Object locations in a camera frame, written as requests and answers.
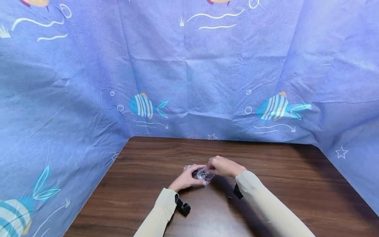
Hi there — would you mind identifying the person's left hand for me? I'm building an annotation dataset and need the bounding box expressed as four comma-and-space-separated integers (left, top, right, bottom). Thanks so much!
168, 164, 207, 193

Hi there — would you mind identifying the person's right forearm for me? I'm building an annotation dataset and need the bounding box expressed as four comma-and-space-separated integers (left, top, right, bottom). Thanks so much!
235, 170, 316, 237

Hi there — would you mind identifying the person's right hand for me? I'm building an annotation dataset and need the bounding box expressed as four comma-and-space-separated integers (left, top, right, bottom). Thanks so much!
208, 156, 247, 178

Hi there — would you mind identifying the clear plastic bag of screws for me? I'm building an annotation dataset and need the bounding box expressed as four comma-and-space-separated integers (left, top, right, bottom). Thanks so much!
183, 165, 215, 186

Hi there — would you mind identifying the person's left forearm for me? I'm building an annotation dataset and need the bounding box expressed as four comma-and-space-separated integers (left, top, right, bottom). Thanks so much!
134, 188, 179, 237

